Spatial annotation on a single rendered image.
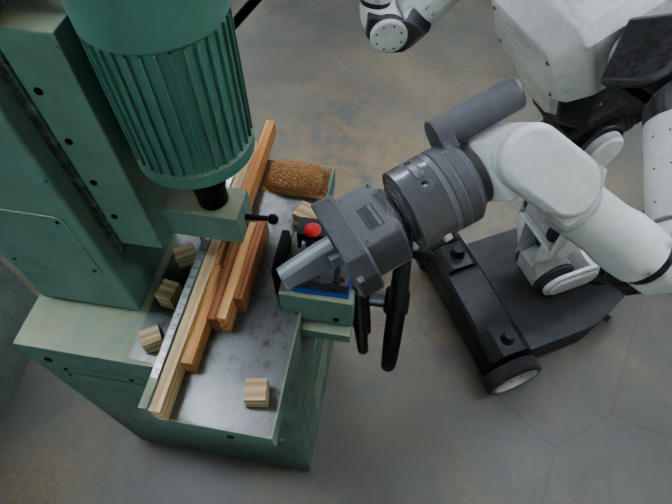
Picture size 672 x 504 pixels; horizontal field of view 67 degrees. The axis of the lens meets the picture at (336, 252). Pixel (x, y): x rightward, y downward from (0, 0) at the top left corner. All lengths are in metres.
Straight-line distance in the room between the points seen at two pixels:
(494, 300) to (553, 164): 1.35
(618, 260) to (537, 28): 0.44
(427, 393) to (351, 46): 2.00
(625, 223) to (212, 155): 0.50
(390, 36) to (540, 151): 0.67
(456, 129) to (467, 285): 1.37
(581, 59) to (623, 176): 1.83
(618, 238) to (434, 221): 0.21
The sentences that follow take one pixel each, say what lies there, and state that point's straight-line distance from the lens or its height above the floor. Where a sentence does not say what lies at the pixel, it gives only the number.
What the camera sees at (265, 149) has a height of 0.94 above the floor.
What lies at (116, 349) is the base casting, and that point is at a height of 0.80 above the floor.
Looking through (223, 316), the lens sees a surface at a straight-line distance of 0.90.
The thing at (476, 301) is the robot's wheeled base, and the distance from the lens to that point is 1.82.
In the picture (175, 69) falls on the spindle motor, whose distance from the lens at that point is 0.61.
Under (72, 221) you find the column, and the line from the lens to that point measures 0.89.
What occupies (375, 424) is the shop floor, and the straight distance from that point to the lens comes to 1.80.
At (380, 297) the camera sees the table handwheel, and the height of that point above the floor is 0.83.
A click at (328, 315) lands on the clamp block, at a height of 0.91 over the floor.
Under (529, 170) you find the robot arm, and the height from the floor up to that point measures 1.40.
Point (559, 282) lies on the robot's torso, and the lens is 1.80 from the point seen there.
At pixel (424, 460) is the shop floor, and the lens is 1.80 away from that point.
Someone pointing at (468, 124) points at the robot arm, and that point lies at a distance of 0.51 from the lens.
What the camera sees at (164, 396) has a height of 0.95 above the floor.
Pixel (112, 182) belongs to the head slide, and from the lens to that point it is 0.83.
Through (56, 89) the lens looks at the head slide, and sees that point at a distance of 0.72.
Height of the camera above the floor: 1.74
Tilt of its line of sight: 57 degrees down
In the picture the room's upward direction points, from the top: straight up
